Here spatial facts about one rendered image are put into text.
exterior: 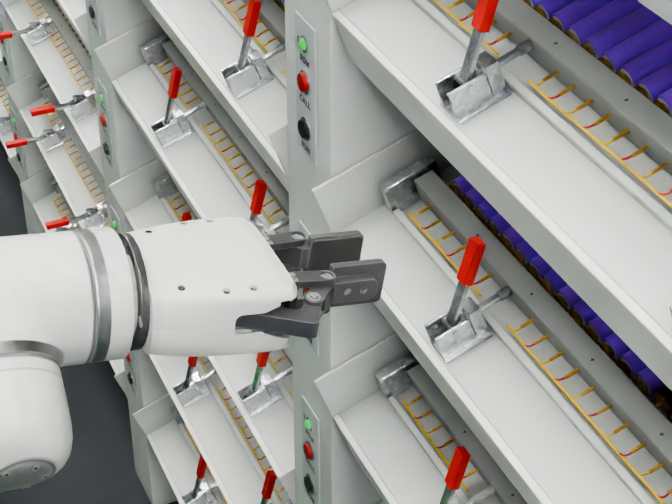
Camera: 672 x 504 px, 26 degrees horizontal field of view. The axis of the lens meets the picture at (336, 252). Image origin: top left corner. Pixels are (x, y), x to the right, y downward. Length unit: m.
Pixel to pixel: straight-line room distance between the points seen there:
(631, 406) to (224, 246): 0.28
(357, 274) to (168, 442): 1.25
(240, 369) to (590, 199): 0.87
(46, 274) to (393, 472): 0.48
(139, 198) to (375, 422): 0.76
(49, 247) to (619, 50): 0.37
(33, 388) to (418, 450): 0.50
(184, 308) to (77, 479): 1.50
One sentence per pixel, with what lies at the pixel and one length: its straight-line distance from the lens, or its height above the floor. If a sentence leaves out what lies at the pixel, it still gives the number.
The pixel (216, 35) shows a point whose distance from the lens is 1.50.
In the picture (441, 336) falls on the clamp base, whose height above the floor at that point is 0.98.
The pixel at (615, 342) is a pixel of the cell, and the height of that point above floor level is 1.01.
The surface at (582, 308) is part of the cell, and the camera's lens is 1.04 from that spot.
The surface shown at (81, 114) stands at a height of 0.56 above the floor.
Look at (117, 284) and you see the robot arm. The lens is 0.89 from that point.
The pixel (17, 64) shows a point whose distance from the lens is 2.63.
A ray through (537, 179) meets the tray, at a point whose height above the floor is 1.16.
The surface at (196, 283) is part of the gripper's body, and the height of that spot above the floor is 1.09.
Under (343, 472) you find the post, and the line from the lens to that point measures 1.38.
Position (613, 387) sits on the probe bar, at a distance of 0.98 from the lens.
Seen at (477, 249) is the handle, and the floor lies 1.04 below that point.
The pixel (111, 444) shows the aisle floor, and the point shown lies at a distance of 2.44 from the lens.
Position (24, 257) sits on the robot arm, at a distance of 0.89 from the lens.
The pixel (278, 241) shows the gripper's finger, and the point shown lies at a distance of 0.98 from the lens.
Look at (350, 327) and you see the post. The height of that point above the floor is 0.85.
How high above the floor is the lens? 1.62
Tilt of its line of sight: 35 degrees down
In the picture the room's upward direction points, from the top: straight up
